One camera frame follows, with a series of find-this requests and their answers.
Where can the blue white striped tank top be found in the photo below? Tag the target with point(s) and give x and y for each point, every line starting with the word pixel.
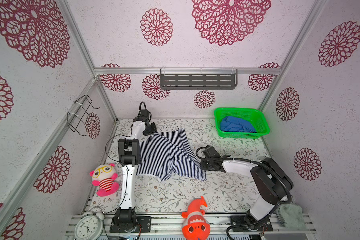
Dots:
pixel 165 153

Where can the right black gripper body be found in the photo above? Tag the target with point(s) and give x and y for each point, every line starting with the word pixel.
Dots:
pixel 206 165

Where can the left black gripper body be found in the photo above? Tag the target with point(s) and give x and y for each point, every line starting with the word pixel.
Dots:
pixel 149 129

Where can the black wire rack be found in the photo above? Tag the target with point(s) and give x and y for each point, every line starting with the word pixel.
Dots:
pixel 75 118

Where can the green folded towel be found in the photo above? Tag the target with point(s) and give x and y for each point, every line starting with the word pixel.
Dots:
pixel 291 216

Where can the white alarm clock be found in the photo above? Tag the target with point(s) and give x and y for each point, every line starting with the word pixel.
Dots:
pixel 90 226

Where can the grey wall shelf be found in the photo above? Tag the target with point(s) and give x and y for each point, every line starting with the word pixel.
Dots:
pixel 200 81

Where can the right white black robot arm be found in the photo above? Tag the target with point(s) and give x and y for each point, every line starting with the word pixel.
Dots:
pixel 272 182

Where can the pink white plush doll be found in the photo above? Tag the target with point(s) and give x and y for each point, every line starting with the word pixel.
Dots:
pixel 104 177

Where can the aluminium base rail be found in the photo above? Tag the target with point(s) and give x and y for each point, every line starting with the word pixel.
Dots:
pixel 229 226

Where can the green plastic basket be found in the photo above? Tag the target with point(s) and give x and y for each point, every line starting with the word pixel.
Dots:
pixel 255 117

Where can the red fish plush toy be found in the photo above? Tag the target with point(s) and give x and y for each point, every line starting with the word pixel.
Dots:
pixel 196 227

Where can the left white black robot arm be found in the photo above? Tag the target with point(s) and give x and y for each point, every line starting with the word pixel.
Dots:
pixel 129 152

